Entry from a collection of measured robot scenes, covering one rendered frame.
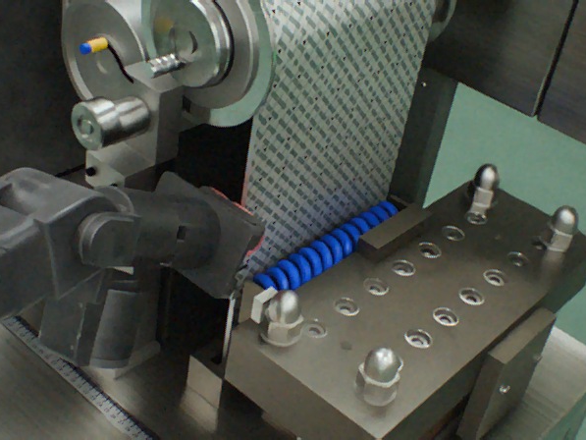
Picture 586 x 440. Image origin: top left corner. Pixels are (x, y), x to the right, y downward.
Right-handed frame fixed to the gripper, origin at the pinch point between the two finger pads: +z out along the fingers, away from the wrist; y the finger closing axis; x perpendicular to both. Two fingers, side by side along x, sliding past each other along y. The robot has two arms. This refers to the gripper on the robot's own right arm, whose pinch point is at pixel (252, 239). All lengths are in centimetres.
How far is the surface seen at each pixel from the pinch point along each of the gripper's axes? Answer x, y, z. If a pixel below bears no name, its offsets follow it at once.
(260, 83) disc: 13.2, 0.4, -10.1
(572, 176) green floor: 14, -44, 251
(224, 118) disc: 9.2, -2.8, -7.9
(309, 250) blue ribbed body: 0.3, 2.1, 6.9
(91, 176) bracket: -0.5, -10.8, -10.3
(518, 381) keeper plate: -2.4, 22.0, 20.1
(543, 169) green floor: 12, -52, 246
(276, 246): -0.4, 0.3, 4.0
